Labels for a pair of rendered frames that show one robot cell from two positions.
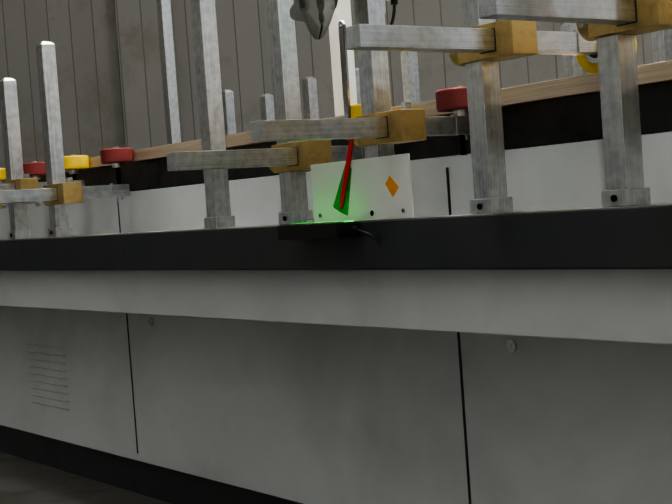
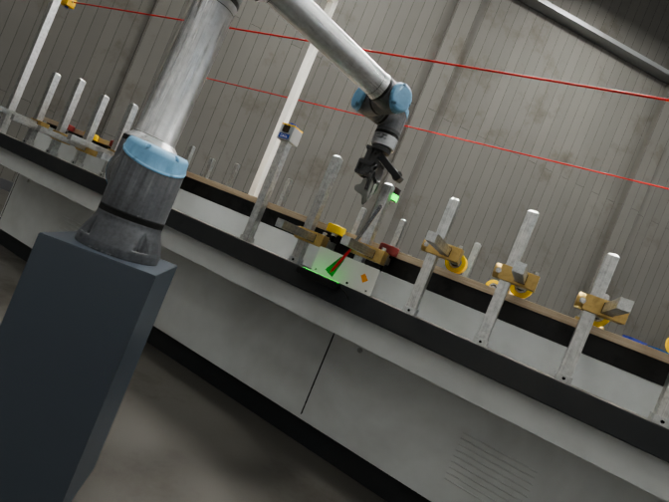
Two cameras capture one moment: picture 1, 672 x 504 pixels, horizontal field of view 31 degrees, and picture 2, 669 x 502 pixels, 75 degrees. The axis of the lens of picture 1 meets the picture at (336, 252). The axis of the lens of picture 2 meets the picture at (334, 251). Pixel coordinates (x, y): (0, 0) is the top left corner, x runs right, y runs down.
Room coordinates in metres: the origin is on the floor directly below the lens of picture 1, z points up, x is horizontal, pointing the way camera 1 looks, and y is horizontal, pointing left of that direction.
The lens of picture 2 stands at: (0.60, 0.76, 0.79)
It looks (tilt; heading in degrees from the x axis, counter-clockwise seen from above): 0 degrees down; 333
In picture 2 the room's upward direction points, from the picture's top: 22 degrees clockwise
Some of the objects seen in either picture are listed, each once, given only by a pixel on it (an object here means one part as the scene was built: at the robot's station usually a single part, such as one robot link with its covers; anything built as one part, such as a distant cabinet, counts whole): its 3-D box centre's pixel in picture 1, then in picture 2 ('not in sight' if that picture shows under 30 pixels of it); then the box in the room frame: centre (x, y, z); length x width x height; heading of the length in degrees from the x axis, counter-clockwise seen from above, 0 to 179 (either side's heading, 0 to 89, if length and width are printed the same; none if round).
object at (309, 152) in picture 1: (298, 156); (311, 236); (2.19, 0.05, 0.82); 0.14 x 0.06 x 0.05; 37
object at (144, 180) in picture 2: not in sight; (146, 178); (1.77, 0.70, 0.79); 0.17 x 0.15 x 0.18; 5
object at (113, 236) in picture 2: not in sight; (125, 231); (1.76, 0.70, 0.65); 0.19 x 0.19 x 0.10
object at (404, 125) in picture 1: (388, 128); (368, 252); (1.99, -0.10, 0.85); 0.14 x 0.06 x 0.05; 37
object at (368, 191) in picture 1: (358, 190); (343, 270); (2.02, -0.04, 0.75); 0.26 x 0.01 x 0.10; 37
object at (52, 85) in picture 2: not in sight; (42, 110); (3.81, 1.27, 0.92); 0.04 x 0.04 x 0.48; 37
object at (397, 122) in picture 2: not in sight; (391, 121); (2.00, 0.01, 1.32); 0.10 x 0.09 x 0.12; 95
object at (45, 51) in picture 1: (52, 140); not in sight; (3.01, 0.67, 0.93); 0.04 x 0.04 x 0.48; 37
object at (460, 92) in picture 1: (461, 120); (384, 258); (2.06, -0.22, 0.85); 0.08 x 0.08 x 0.11
